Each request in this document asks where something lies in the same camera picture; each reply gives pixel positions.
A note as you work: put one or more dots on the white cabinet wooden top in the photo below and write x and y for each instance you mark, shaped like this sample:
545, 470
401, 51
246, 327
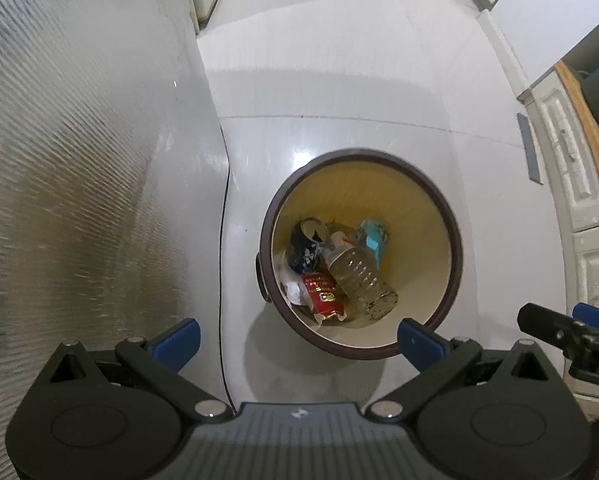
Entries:
564, 160

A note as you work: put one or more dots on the clear plastic bottle red label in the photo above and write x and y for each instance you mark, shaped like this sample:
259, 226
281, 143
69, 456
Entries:
352, 270

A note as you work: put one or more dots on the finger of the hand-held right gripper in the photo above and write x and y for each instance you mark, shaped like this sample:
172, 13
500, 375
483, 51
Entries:
544, 325
597, 316

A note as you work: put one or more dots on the teal snack wrapper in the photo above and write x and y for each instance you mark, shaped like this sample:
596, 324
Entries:
374, 240

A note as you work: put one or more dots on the crushed blue can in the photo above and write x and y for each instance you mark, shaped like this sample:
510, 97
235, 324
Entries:
304, 255

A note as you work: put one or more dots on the yellow bin brown rim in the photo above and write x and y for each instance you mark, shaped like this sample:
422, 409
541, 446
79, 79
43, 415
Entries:
429, 240

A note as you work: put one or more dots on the white tissue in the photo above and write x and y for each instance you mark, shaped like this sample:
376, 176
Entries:
293, 291

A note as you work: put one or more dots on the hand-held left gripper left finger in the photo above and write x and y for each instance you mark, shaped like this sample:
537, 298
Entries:
177, 345

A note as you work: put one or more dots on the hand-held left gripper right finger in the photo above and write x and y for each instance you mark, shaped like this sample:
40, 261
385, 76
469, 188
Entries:
419, 345

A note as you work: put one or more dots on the light blue heart tablecloth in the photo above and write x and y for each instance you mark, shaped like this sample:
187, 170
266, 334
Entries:
79, 160

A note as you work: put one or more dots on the red packet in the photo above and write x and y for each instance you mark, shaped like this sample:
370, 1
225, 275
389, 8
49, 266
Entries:
319, 292

